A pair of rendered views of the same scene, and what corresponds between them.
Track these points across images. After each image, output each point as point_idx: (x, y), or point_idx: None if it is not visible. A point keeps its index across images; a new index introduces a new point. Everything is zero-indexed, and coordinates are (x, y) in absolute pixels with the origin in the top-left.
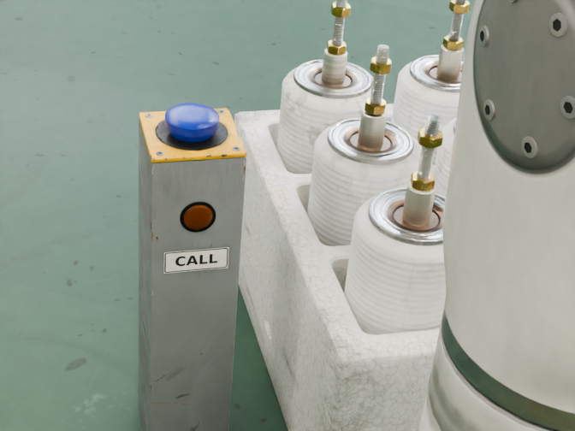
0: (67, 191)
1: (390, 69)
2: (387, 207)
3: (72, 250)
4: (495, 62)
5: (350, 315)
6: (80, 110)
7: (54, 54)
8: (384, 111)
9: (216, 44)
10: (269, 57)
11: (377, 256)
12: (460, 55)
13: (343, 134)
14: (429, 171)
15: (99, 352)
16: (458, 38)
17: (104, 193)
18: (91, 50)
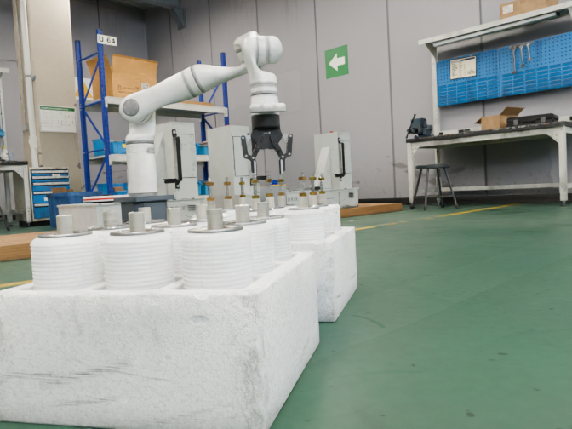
0: (410, 277)
1: (278, 181)
2: (249, 206)
3: (372, 277)
4: None
5: None
6: (477, 278)
7: (540, 277)
8: (279, 195)
9: (568, 294)
10: (550, 300)
11: None
12: (309, 197)
13: (287, 204)
14: (241, 192)
15: None
16: (311, 191)
17: (406, 279)
18: (548, 280)
